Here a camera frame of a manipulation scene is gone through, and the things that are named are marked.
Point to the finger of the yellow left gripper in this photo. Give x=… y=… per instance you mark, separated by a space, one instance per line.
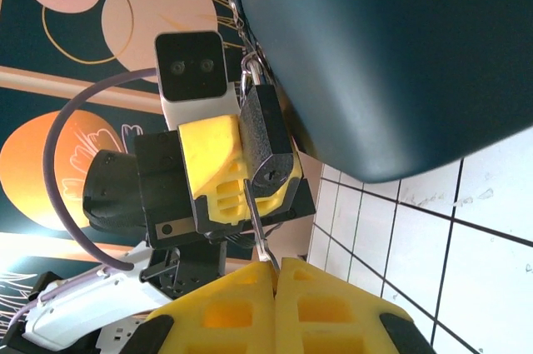
x=208 y=154
x=295 y=173

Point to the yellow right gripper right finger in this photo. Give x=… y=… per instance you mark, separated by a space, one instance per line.
x=287 y=320

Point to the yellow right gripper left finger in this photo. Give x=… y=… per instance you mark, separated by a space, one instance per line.
x=262 y=320

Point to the small black padlock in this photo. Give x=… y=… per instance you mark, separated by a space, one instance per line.
x=262 y=129

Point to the blue starry print tin box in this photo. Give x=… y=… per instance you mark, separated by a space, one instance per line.
x=375 y=58

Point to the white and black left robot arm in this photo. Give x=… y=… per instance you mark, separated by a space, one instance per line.
x=83 y=312

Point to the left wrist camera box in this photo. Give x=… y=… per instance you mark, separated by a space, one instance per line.
x=189 y=66

